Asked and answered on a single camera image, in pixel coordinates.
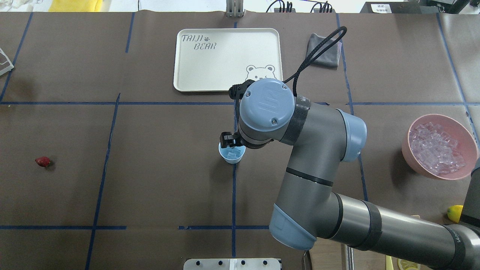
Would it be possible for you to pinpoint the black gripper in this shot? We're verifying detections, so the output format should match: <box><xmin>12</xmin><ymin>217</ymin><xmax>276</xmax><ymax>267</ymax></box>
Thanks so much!
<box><xmin>220</xmin><ymin>129</ymin><xmax>274</xmax><ymax>149</ymax></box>

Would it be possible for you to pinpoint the red strawberry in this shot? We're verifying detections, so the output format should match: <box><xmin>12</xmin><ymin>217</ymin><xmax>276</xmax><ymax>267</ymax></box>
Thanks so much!
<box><xmin>35</xmin><ymin>156</ymin><xmax>51</xmax><ymax>168</ymax></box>

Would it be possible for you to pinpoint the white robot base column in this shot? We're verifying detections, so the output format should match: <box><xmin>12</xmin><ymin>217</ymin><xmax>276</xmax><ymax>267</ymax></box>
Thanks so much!
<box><xmin>183</xmin><ymin>258</ymin><xmax>282</xmax><ymax>270</ymax></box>

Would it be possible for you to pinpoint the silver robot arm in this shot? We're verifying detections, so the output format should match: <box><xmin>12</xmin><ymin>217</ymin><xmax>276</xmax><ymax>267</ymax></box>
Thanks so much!
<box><xmin>220</xmin><ymin>78</ymin><xmax>480</xmax><ymax>270</ymax></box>

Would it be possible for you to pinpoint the light blue plastic cup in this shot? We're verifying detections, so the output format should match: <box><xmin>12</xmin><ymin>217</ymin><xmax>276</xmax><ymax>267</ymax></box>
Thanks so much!
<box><xmin>218</xmin><ymin>143</ymin><xmax>246</xmax><ymax>164</ymax></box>

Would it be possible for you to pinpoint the pile of clear ice cubes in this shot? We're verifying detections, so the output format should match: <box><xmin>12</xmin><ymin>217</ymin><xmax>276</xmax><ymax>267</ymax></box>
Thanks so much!
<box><xmin>408</xmin><ymin>122</ymin><xmax>466</xmax><ymax>176</ymax></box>

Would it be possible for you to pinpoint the cream bear serving tray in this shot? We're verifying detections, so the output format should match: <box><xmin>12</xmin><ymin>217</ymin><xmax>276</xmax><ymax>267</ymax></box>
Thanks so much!
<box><xmin>173</xmin><ymin>28</ymin><xmax>283</xmax><ymax>93</ymax></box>

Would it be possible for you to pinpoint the grey folded cloth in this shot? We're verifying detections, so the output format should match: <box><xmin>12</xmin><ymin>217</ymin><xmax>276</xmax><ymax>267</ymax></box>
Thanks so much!
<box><xmin>306</xmin><ymin>33</ymin><xmax>342</xmax><ymax>69</ymax></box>

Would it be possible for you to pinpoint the black power strip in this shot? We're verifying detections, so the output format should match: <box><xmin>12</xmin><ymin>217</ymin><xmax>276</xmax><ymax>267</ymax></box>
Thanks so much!
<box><xmin>359</xmin><ymin>1</ymin><xmax>441</xmax><ymax>14</ymax></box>

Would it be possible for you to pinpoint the pink bowl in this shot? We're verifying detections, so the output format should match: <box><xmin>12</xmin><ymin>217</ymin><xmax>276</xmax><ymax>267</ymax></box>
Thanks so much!
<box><xmin>401</xmin><ymin>114</ymin><xmax>479</xmax><ymax>181</ymax></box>

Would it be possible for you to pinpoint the yellow cloth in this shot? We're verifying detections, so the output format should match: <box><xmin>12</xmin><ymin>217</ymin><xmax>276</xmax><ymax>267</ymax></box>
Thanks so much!
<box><xmin>48</xmin><ymin>0</ymin><xmax>103</xmax><ymax>12</ymax></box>

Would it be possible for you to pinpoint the lemon slices row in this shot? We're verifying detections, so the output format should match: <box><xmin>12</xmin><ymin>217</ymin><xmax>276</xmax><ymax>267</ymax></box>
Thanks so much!
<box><xmin>397</xmin><ymin>258</ymin><xmax>421</xmax><ymax>270</ymax></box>

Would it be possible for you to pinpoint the yellow lemon right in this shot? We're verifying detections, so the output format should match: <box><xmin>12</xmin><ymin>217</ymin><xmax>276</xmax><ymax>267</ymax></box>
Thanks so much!
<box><xmin>446</xmin><ymin>205</ymin><xmax>464</xmax><ymax>224</ymax></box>

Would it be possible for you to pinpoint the white crumpled paper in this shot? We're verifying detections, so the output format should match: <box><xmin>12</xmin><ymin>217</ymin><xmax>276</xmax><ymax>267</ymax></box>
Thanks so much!
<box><xmin>1</xmin><ymin>0</ymin><xmax>52</xmax><ymax>12</ymax></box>

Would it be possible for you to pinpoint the aluminium frame post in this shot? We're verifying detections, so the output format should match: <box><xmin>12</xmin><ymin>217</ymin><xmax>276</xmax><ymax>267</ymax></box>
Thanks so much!
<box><xmin>226</xmin><ymin>0</ymin><xmax>245</xmax><ymax>18</ymax></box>

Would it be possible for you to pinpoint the black camera cable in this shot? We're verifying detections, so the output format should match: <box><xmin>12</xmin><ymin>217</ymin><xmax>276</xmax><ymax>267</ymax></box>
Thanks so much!
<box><xmin>235</xmin><ymin>25</ymin><xmax>348</xmax><ymax>113</ymax></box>

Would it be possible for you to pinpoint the white wire cup rack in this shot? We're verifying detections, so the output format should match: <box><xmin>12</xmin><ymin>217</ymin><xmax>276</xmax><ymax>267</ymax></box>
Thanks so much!
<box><xmin>0</xmin><ymin>48</ymin><xmax>14</xmax><ymax>76</ymax></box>

